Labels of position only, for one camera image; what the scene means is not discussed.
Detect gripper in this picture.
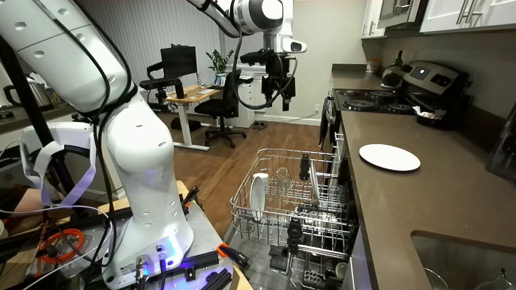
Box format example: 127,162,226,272
261,54,297,112

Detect white plate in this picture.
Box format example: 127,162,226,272
309,160,321,202
359,143,421,172
250,176,266,223

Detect dishwasher upper rack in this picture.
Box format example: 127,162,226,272
230,148,357,258

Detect dishwasher rack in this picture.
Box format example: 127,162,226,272
282,242,357,290
230,148,357,258

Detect dishwasher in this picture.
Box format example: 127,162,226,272
223,121,373,290

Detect dishwasher door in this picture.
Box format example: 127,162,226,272
224,226,291,290

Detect dishwasher lower rack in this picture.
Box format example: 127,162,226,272
282,242,357,290

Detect white drawer unit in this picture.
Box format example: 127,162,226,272
234,77,257,129

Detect dark dish towel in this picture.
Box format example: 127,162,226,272
318,97,336,150

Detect black office chair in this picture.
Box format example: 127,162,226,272
194,68,254,149

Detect potted plant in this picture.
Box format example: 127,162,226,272
205,49,235,86

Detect clear glass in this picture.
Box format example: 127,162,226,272
423,267,449,290
275,167,293,195

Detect white mug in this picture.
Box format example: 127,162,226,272
253,172,270,195

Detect wooden standing desk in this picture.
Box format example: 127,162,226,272
164,84,223,152

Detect black foot rest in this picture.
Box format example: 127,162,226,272
170,117,202,133

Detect monitor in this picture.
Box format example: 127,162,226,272
160,45,198,99

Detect silver kettle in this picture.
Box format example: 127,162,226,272
381,50,407,89

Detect window blinds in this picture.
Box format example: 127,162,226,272
75,0,266,87

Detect stove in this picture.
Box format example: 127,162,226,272
321,60,473,155

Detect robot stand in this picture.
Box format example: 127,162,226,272
0,180,253,290

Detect black bowl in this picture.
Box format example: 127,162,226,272
414,106,447,130

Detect orange and black clamp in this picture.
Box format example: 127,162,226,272
216,243,251,269

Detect black appliance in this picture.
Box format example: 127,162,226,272
485,101,516,180

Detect steel pot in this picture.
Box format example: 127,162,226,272
3,78,54,112

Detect black stand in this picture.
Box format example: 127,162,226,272
0,35,77,195

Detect sink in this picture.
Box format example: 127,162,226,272
410,230,516,290

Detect person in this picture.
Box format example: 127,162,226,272
0,184,65,238

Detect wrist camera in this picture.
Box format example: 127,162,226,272
240,50,275,66

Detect camera on mount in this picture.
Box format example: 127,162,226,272
139,61,184,112

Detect white wall cabinet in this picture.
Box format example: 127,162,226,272
360,0,388,39
419,0,516,34

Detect white headset with straps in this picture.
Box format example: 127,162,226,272
20,122,98,207

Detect coil of orange cable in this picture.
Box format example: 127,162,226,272
37,228,86,265

